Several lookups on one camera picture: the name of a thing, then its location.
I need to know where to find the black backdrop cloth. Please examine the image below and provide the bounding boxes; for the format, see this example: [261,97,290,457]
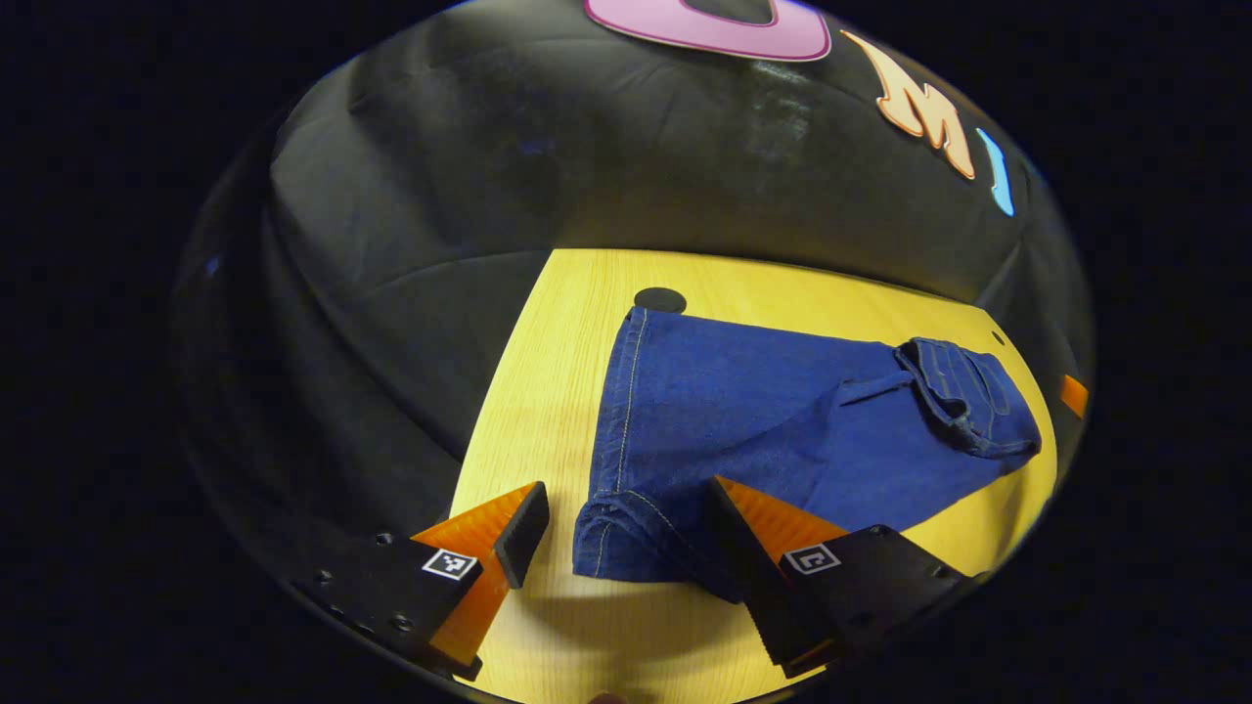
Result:
[171,0,1095,588]

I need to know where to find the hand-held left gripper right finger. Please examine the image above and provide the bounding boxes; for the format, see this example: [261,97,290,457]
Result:
[704,475,979,679]

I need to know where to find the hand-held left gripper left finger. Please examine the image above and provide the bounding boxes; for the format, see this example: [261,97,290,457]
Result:
[291,481,551,682]

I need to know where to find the blue jeans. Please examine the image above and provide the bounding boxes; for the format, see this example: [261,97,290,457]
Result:
[572,305,1043,605]

